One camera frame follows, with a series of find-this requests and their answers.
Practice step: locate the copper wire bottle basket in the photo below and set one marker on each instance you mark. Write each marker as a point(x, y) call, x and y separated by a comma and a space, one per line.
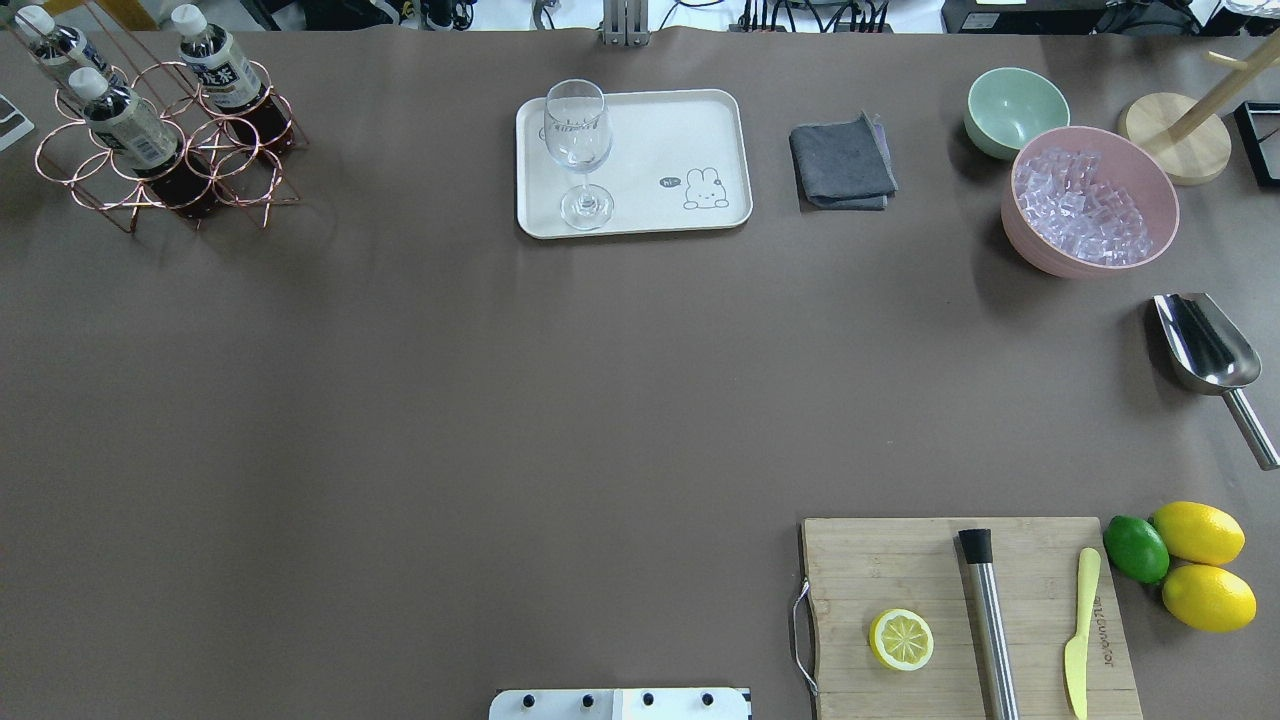
point(250, 179)

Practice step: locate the clear wine glass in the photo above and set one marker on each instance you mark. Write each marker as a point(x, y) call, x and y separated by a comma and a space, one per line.
point(578, 133)

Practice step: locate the green lime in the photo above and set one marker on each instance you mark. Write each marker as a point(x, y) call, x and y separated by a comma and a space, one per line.
point(1136, 549)

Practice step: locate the grey folded cloth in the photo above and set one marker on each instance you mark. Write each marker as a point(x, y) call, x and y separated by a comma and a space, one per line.
point(844, 166)

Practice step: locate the clear ice cubes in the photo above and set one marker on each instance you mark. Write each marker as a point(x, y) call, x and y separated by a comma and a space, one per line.
point(1064, 201)

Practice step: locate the white rabbit tray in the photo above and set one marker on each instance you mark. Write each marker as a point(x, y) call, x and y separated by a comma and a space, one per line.
point(678, 163)

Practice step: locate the bamboo cutting board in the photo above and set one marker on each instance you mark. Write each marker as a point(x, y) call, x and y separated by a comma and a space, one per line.
point(859, 567)

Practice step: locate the pink bowl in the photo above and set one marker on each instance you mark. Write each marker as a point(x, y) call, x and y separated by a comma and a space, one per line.
point(1121, 163)

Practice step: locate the yellow plastic knife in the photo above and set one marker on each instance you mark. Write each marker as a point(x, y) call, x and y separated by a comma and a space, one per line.
point(1076, 649)

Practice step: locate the tea bottle white cap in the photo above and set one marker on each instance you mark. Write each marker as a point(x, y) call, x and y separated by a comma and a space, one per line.
point(155, 151)

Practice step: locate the steel ice scoop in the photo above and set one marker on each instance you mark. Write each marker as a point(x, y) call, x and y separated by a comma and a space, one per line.
point(1213, 358)

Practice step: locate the black metal glass rack tray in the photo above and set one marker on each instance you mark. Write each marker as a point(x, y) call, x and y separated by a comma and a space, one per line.
point(1258, 124)

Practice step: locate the mint green bowl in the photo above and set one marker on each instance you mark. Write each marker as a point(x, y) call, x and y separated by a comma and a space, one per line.
point(1007, 107)

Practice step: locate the steel muddler black tip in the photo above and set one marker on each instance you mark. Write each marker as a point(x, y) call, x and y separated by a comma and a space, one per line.
point(977, 550)

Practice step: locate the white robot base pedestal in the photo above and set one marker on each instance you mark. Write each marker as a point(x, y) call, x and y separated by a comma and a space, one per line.
point(623, 703)

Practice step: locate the wooden cup rack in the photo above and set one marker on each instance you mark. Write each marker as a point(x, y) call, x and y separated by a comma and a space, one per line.
point(1186, 136)

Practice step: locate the half lemon slice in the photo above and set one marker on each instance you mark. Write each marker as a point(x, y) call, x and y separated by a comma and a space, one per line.
point(901, 640)

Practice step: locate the yellow lemon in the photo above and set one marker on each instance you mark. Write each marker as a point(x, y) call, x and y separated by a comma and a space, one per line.
point(1209, 598)
point(1197, 532)

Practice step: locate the aluminium frame post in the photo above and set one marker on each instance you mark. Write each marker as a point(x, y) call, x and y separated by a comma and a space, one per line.
point(625, 23)

